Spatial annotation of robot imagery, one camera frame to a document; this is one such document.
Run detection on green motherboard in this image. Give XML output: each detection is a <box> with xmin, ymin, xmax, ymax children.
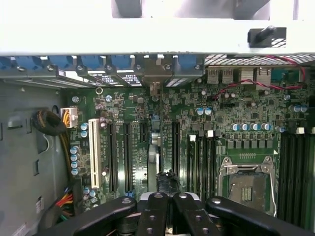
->
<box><xmin>59</xmin><ymin>67</ymin><xmax>315</xmax><ymax>236</ymax></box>

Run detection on grey open PC case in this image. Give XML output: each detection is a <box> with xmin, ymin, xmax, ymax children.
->
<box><xmin>0</xmin><ymin>19</ymin><xmax>315</xmax><ymax>236</ymax></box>

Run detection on black expansion slot blue latch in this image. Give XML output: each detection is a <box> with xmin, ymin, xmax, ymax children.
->
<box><xmin>123</xmin><ymin>122</ymin><xmax>133</xmax><ymax>197</ymax></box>

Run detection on black sleeved yellow power cable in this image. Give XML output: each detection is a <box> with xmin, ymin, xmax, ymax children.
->
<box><xmin>31</xmin><ymin>106</ymin><xmax>79</xmax><ymax>177</ymax></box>

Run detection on short black expansion slot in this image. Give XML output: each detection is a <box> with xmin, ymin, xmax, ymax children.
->
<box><xmin>139</xmin><ymin>121</ymin><xmax>149</xmax><ymax>145</ymax></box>

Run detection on CPU socket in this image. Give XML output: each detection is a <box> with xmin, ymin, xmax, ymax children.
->
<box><xmin>218</xmin><ymin>156</ymin><xmax>277</xmax><ymax>217</ymax></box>

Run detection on red black twisted wire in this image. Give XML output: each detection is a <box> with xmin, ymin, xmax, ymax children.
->
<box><xmin>211</xmin><ymin>55</ymin><xmax>308</xmax><ymax>101</ymax></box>

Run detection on white expansion slot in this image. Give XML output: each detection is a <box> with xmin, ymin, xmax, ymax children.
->
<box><xmin>88</xmin><ymin>118</ymin><xmax>102</xmax><ymax>189</ymax></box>

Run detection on silver socket locking lever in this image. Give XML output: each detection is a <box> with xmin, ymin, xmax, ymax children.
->
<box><xmin>269</xmin><ymin>172</ymin><xmax>278</xmax><ymax>219</ymax></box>

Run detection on RAM slot black clips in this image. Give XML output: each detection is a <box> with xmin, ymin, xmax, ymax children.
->
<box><xmin>295</xmin><ymin>132</ymin><xmax>312</xmax><ymax>222</ymax></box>
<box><xmin>279</xmin><ymin>120</ymin><xmax>296</xmax><ymax>221</ymax></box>
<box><xmin>198</xmin><ymin>129</ymin><xmax>206</xmax><ymax>197</ymax></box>
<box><xmin>213</xmin><ymin>129</ymin><xmax>221</xmax><ymax>195</ymax></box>

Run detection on RAM slot white clips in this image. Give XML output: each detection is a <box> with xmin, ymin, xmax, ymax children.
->
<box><xmin>286</xmin><ymin>127</ymin><xmax>305</xmax><ymax>222</ymax></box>
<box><xmin>205</xmin><ymin>129</ymin><xmax>215</xmax><ymax>197</ymax></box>
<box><xmin>304</xmin><ymin>132</ymin><xmax>315</xmax><ymax>222</ymax></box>
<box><xmin>186</xmin><ymin>134</ymin><xmax>199</xmax><ymax>198</ymax></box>

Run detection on long black expansion slot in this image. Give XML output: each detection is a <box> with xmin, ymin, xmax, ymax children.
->
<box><xmin>109</xmin><ymin>122</ymin><xmax>119</xmax><ymax>194</ymax></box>
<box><xmin>171</xmin><ymin>120</ymin><xmax>182</xmax><ymax>173</ymax></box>

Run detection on multicolour main power cable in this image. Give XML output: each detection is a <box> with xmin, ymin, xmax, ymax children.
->
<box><xmin>55</xmin><ymin>188</ymin><xmax>83</xmax><ymax>218</ymax></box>

